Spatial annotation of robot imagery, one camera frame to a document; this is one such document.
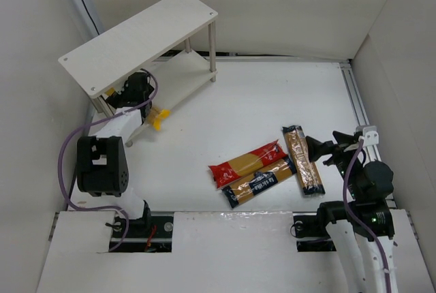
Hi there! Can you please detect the yellow spaghetti bag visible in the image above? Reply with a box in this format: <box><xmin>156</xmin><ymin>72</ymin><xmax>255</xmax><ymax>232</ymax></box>
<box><xmin>106</xmin><ymin>89</ymin><xmax>170</xmax><ymax>131</ymax></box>

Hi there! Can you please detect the navy label spaghetti bag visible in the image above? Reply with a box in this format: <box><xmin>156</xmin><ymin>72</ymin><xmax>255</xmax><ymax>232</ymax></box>
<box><xmin>221</xmin><ymin>156</ymin><xmax>297</xmax><ymax>209</ymax></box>

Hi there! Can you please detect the red spaghetti bag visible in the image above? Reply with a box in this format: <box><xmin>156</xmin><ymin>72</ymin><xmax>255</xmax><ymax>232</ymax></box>
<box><xmin>208</xmin><ymin>140</ymin><xmax>287</xmax><ymax>189</ymax></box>

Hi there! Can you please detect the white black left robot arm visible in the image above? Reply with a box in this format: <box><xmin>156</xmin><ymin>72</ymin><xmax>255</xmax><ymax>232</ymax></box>
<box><xmin>76</xmin><ymin>69</ymin><xmax>155</xmax><ymax>238</ymax></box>

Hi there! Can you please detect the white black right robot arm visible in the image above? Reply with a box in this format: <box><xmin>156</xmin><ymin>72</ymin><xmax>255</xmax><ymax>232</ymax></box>
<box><xmin>306</xmin><ymin>126</ymin><xmax>398</xmax><ymax>292</ymax></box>

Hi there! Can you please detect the white two-tier shelf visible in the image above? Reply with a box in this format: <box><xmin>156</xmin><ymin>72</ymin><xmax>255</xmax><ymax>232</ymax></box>
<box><xmin>57</xmin><ymin>0</ymin><xmax>219</xmax><ymax>147</ymax></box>

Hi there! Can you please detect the clear navy-end spaghetti bag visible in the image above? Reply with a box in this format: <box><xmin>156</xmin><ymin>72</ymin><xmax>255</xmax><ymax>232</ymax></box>
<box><xmin>282</xmin><ymin>125</ymin><xmax>326</xmax><ymax>196</ymax></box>

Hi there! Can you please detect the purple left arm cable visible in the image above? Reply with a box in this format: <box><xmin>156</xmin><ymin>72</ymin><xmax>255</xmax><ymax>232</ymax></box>
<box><xmin>58</xmin><ymin>68</ymin><xmax>160</xmax><ymax>252</ymax></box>

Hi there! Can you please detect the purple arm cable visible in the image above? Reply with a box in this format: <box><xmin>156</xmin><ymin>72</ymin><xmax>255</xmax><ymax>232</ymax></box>
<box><xmin>58</xmin><ymin>68</ymin><xmax>160</xmax><ymax>252</ymax></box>
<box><xmin>342</xmin><ymin>139</ymin><xmax>396</xmax><ymax>293</ymax></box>

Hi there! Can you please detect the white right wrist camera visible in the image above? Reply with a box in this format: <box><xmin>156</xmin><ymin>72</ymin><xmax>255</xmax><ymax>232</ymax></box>
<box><xmin>355</xmin><ymin>125</ymin><xmax>379</xmax><ymax>147</ymax></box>

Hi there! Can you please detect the aluminium frame rail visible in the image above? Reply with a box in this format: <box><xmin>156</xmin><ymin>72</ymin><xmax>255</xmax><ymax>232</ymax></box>
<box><xmin>339</xmin><ymin>61</ymin><xmax>397</xmax><ymax>209</ymax></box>

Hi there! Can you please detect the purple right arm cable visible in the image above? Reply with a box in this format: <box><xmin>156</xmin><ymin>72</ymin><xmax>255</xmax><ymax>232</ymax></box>
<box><xmin>342</xmin><ymin>139</ymin><xmax>396</xmax><ymax>293</ymax></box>

